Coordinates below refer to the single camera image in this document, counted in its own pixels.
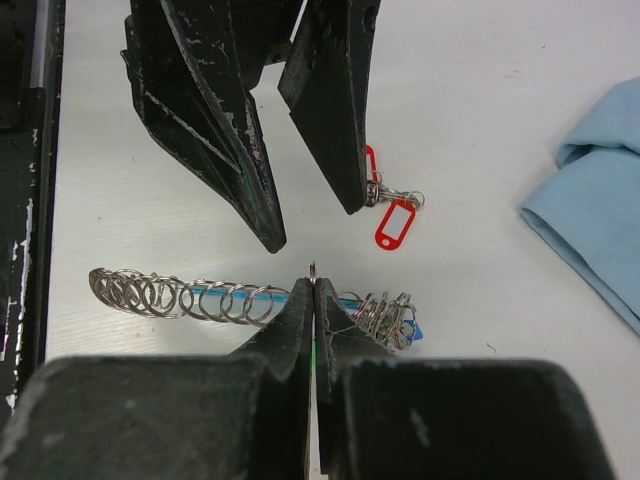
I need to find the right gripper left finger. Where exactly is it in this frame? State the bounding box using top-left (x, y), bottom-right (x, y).
top-left (1, 278), bottom-right (313, 479)

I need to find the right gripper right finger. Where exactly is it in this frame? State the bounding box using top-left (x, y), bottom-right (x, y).
top-left (314, 278), bottom-right (614, 479)

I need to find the metal key organizer plate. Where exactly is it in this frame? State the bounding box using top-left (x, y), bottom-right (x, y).
top-left (88, 268), bottom-right (424, 350)

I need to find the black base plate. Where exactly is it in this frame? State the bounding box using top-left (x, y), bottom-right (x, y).
top-left (1, 1), bottom-right (66, 422)

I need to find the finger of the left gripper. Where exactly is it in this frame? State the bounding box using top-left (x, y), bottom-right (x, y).
top-left (278, 0), bottom-right (376, 214)
top-left (121, 1), bottom-right (286, 253)

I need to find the light blue cloth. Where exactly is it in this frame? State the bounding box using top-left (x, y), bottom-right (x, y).
top-left (520, 78), bottom-right (639, 331)

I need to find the red tag key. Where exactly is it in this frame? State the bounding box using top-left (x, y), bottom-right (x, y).
top-left (365, 144), bottom-right (382, 207)
top-left (374, 187), bottom-right (425, 251)

